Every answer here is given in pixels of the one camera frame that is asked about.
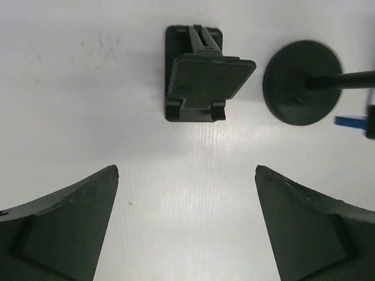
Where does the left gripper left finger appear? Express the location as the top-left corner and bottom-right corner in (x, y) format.
(1, 165), (119, 280)

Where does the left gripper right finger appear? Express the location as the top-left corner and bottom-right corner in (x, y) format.
(255, 166), (374, 280)

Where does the black clamp phone stand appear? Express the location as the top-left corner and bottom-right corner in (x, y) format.
(262, 40), (374, 126)

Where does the blue-edged black phone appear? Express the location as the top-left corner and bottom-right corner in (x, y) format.
(334, 116), (367, 130)

